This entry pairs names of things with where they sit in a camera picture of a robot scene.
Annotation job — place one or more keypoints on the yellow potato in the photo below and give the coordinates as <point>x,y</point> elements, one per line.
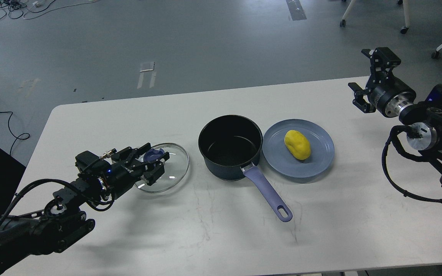
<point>298,145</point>

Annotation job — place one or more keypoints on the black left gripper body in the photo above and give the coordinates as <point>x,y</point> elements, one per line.
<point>119,179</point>

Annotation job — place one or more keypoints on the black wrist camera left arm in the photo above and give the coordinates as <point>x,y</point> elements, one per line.
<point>85,161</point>

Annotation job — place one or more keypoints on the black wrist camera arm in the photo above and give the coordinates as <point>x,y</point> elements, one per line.
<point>85,161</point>
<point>435,96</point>

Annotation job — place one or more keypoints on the glass pot lid blue knob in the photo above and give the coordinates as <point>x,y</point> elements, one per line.
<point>176,167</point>

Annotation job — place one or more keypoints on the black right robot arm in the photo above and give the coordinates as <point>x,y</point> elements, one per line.
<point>419,136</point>

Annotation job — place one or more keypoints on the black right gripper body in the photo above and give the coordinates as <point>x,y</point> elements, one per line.
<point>385,94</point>

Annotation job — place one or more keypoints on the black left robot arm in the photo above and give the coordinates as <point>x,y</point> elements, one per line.
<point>61,223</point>

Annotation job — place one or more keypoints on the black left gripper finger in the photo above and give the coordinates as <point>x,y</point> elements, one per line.
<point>154,166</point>
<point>129,153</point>

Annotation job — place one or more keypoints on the dark blue saucepan purple handle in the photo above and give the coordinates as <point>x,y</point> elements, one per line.
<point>231,146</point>

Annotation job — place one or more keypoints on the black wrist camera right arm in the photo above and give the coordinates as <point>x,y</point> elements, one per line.
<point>435,96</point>

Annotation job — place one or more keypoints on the blue round plate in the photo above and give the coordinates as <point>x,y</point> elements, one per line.
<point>281,160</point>

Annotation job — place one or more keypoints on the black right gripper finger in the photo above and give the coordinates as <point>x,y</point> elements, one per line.
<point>382,62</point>
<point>359,101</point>

